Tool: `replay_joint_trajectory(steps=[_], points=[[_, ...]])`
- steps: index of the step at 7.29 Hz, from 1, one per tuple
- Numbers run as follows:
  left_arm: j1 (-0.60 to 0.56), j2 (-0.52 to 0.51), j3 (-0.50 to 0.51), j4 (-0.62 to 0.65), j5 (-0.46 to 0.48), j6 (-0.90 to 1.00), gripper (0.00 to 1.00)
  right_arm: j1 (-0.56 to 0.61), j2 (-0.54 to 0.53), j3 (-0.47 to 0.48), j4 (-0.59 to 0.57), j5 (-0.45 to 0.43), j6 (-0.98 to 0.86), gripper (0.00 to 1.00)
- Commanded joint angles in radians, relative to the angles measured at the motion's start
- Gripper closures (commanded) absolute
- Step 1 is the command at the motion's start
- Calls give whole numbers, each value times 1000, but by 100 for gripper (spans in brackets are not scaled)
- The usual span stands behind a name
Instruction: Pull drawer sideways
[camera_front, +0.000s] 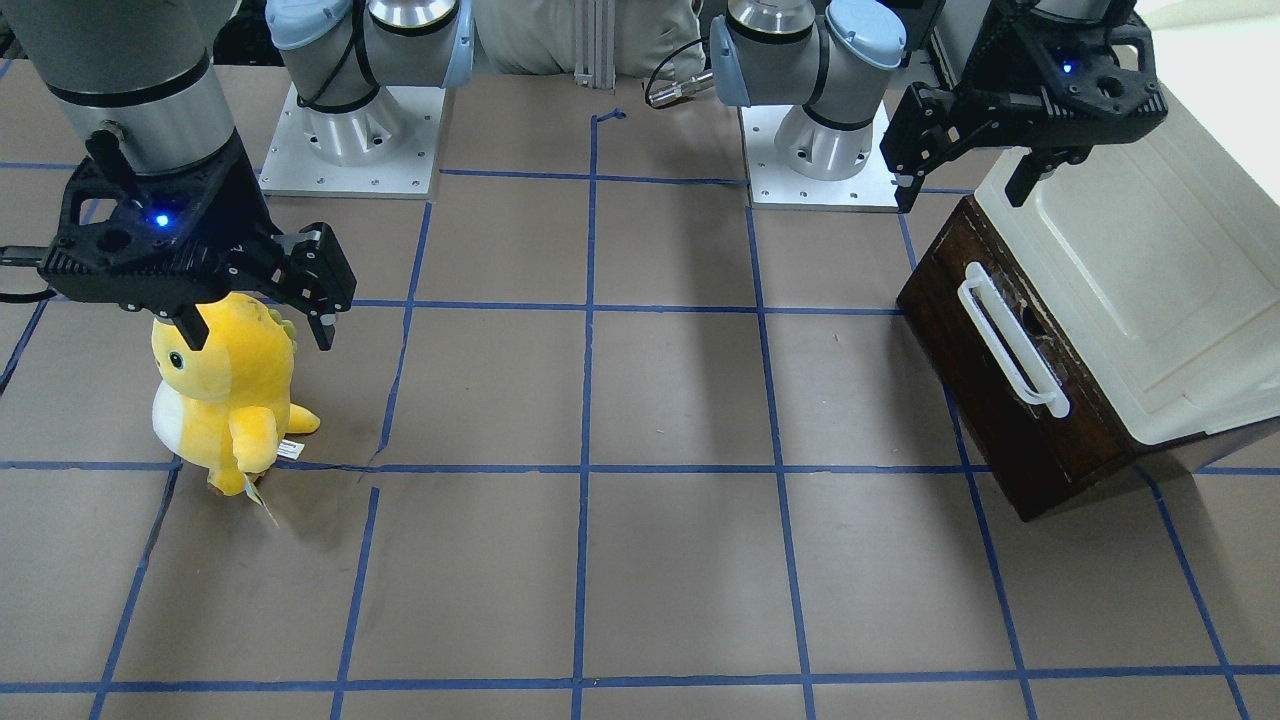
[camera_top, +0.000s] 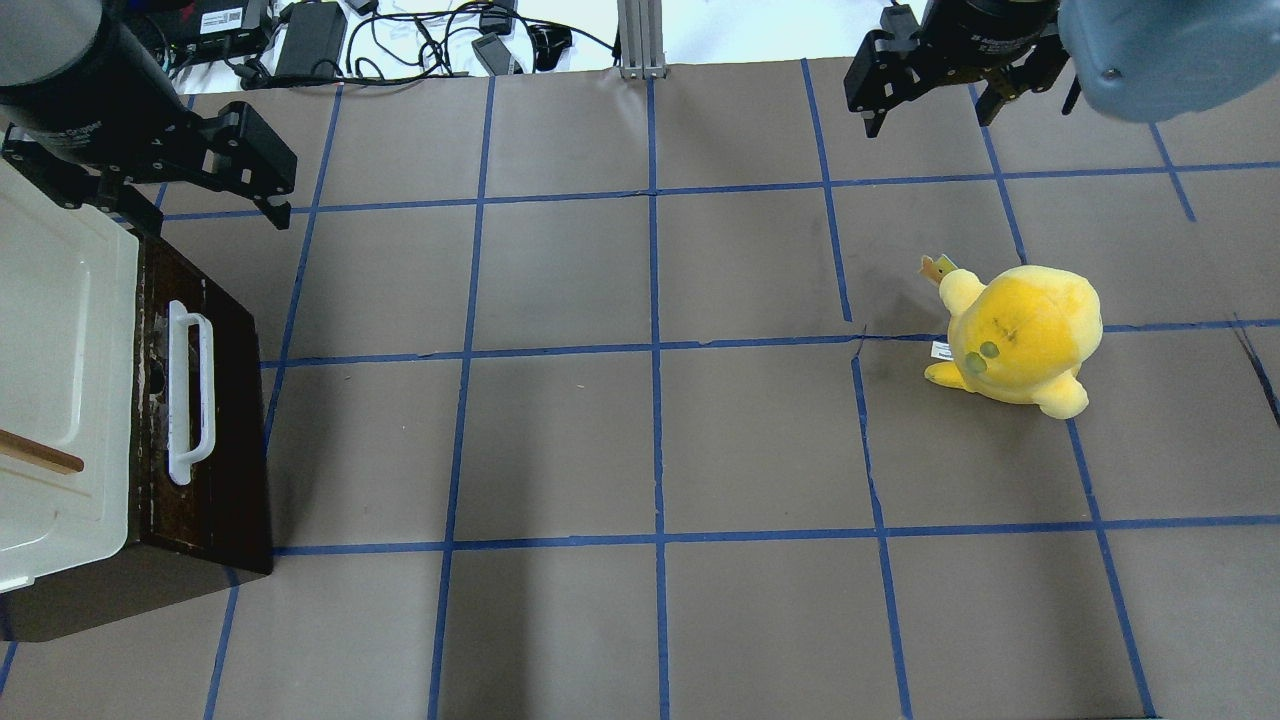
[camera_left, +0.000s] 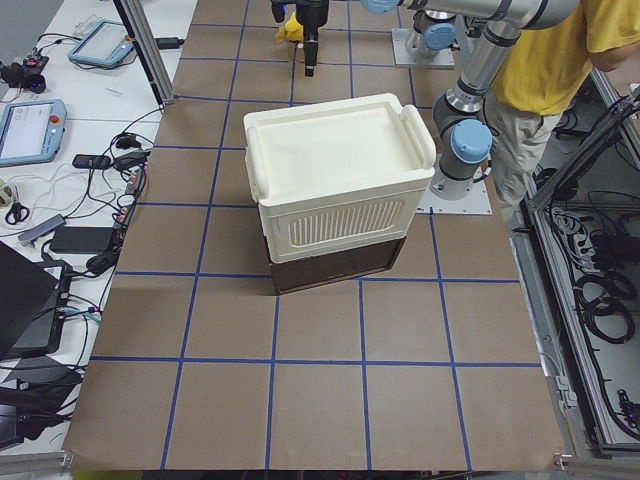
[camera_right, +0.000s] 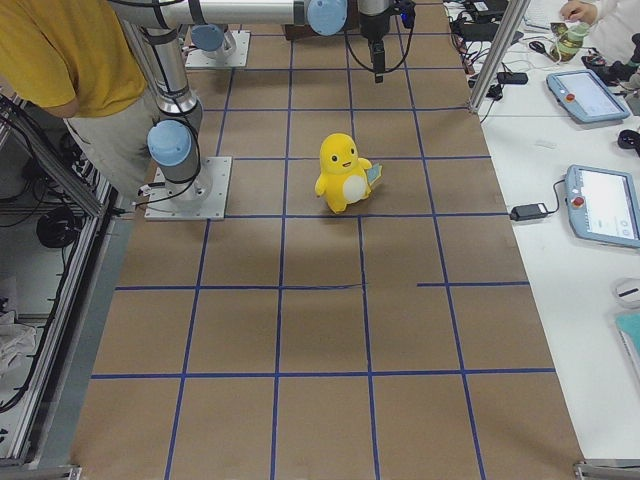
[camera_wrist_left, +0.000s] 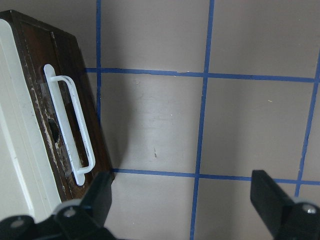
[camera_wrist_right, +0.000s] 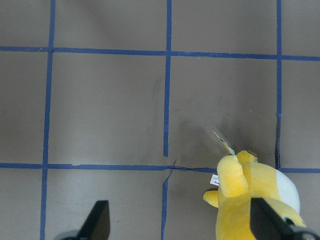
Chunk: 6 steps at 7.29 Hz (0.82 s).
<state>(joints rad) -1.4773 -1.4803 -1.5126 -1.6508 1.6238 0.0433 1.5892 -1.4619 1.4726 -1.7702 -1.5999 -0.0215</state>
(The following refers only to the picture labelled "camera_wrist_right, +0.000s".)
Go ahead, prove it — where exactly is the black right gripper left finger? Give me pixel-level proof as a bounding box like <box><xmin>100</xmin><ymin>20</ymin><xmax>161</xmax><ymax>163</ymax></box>
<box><xmin>56</xmin><ymin>200</ymin><xmax>111</xmax><ymax>240</ymax></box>

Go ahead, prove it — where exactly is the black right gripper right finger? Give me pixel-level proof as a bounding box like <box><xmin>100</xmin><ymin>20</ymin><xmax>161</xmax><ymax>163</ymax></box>
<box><xmin>250</xmin><ymin>198</ymin><xmax>320</xmax><ymax>240</ymax></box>

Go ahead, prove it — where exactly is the yellow plush toy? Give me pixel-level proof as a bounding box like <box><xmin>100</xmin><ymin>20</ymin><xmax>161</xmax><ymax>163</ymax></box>
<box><xmin>203</xmin><ymin>139</ymin><xmax>306</xmax><ymax>240</ymax></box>

